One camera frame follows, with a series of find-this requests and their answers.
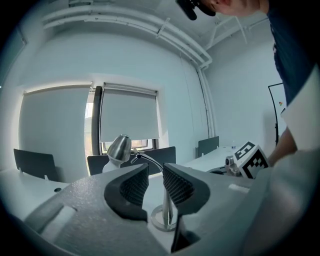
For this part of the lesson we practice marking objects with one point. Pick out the narrow grey roller blind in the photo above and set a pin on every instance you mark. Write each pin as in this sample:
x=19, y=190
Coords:
x=127, y=112

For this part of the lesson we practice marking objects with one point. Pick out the long dark desk divider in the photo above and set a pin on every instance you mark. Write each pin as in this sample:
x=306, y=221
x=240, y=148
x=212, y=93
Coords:
x=167, y=153

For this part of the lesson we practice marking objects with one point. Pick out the navy shirt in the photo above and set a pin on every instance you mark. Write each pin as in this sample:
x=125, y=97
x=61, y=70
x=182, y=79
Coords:
x=290, y=50

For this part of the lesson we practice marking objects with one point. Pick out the person's right forearm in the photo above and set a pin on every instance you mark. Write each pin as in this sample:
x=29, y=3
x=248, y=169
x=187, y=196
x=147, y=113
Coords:
x=285, y=145

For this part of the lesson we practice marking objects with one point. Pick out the short dark desk divider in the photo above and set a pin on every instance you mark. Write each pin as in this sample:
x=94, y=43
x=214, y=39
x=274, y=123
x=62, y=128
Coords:
x=35, y=162

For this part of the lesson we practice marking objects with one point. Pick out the person's head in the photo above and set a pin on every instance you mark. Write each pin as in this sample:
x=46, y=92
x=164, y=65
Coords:
x=237, y=7

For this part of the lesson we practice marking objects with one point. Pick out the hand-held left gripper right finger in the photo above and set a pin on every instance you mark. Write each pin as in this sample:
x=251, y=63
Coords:
x=220, y=200

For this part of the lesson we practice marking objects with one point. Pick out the whiteboard with black frame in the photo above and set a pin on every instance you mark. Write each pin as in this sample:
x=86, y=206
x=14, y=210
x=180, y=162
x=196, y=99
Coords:
x=280, y=100

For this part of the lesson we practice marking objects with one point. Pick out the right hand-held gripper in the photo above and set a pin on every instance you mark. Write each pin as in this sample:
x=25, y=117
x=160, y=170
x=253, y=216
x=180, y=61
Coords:
x=251, y=162

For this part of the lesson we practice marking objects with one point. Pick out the black head camera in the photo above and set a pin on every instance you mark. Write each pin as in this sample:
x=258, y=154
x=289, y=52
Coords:
x=188, y=8

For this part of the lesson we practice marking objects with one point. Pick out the white pipe bundle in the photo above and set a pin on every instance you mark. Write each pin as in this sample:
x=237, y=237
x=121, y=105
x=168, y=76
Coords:
x=175, y=37

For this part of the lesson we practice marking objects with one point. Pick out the silver desk lamp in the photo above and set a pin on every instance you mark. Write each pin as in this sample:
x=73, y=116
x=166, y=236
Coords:
x=120, y=147

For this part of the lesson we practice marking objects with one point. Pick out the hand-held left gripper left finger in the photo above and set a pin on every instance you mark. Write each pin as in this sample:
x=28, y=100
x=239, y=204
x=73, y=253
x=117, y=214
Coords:
x=87, y=212

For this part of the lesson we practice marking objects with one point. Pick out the wide grey roller blind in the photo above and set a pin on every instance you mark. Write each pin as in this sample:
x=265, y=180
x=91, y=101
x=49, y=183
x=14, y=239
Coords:
x=55, y=120

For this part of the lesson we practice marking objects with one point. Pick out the small water bottle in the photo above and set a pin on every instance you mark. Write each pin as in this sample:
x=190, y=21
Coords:
x=233, y=146

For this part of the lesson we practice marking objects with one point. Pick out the window with dark frame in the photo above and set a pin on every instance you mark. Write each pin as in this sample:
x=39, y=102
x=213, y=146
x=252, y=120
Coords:
x=96, y=120

